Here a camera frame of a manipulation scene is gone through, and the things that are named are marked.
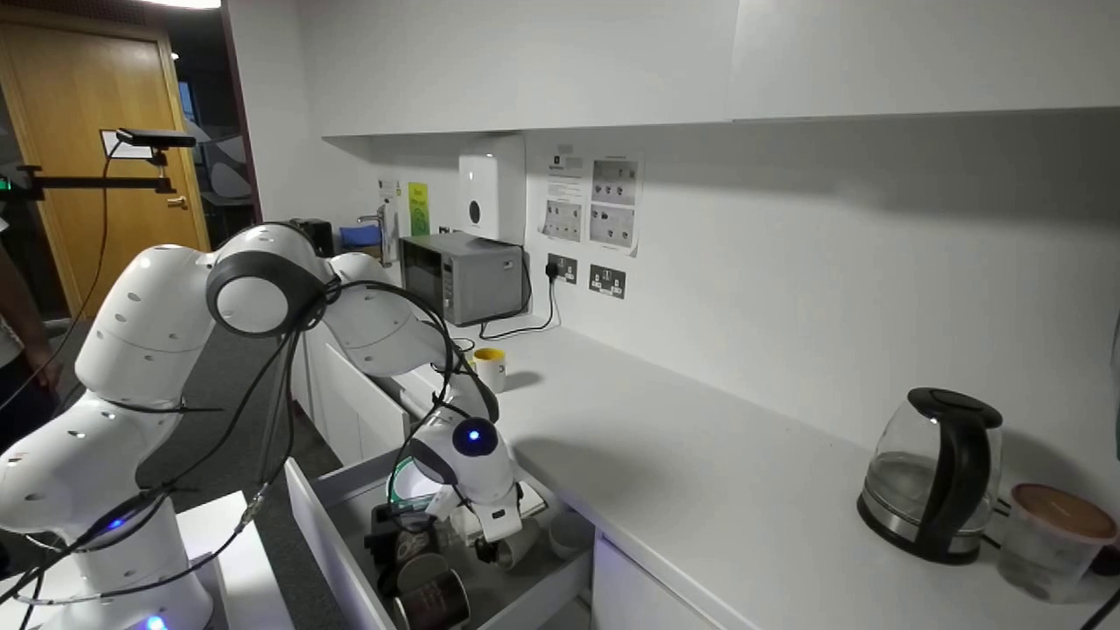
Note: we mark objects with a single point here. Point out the wooden door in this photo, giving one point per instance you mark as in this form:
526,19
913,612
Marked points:
72,81

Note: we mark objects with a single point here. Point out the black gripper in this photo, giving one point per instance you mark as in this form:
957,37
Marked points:
495,545

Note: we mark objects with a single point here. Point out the green rimmed white plate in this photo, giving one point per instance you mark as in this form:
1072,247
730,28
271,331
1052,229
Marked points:
400,489

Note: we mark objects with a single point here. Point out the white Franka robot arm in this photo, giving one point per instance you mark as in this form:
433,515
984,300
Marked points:
143,352

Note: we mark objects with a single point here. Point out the yellow green notice sheet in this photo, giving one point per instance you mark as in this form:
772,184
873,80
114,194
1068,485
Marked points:
419,212

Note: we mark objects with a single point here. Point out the black camera stand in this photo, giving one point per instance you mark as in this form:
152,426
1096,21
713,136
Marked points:
94,184

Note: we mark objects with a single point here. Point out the white wall cabinets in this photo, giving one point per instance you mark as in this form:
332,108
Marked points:
703,56

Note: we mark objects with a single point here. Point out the silver microwave oven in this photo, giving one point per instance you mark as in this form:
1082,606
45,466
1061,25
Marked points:
477,283

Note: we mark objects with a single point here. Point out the blue box stack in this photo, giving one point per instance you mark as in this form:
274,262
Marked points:
361,236

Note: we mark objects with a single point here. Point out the black camera on mount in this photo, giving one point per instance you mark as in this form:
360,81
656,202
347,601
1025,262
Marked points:
152,137

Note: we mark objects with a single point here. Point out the black countertop appliance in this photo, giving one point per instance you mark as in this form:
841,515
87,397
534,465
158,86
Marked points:
313,233

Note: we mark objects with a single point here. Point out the white paper pouch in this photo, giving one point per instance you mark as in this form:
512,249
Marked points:
534,497

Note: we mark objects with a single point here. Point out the white paper towel dispenser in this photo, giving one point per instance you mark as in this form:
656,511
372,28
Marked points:
477,194

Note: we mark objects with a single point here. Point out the white tub brown lid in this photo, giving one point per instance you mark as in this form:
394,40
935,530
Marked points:
1055,545

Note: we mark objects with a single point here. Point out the tall white instruction notice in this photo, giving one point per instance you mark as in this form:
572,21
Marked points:
566,219

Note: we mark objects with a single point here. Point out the black mug with script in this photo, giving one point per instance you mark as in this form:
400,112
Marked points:
436,598

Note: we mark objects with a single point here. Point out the double wall socket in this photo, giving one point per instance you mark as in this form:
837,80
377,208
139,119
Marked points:
561,269
606,283

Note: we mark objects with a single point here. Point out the white kitchen counter unit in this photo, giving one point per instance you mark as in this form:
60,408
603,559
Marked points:
703,492

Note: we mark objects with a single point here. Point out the glass electric kettle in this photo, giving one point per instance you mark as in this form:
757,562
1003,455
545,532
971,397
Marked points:
968,492

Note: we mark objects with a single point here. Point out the small picture notice sheet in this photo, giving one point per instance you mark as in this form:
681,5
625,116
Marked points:
615,229
615,184

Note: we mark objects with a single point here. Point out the white robot stand table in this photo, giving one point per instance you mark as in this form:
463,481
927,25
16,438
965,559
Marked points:
251,573

